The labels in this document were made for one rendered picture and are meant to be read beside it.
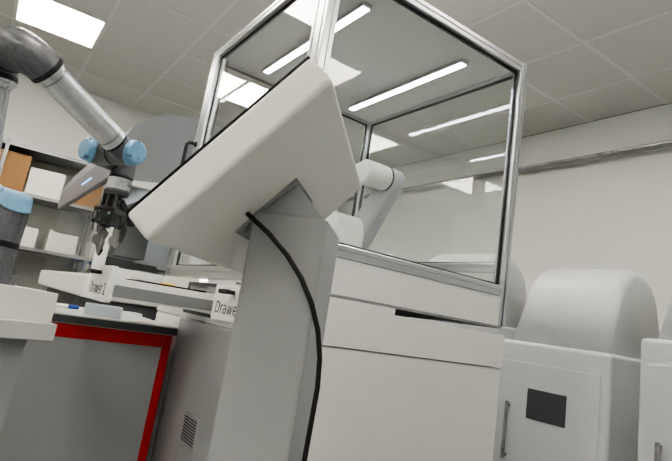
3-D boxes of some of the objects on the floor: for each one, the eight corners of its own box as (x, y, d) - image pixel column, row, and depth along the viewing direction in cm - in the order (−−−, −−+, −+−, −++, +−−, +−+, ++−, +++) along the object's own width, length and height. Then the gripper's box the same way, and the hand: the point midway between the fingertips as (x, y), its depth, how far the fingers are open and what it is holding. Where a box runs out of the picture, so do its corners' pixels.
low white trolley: (-90, 585, 143) (-9, 304, 159) (-74, 501, 194) (-14, 294, 210) (128, 561, 174) (178, 327, 190) (92, 493, 225) (134, 314, 241)
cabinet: (206, 694, 121) (269, 338, 137) (109, 517, 205) (155, 309, 222) (482, 621, 172) (504, 368, 188) (313, 503, 256) (339, 336, 273)
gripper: (93, 185, 169) (76, 251, 165) (125, 190, 168) (109, 256, 164) (107, 192, 178) (91, 255, 173) (138, 196, 176) (123, 259, 172)
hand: (106, 252), depth 172 cm, fingers open, 3 cm apart
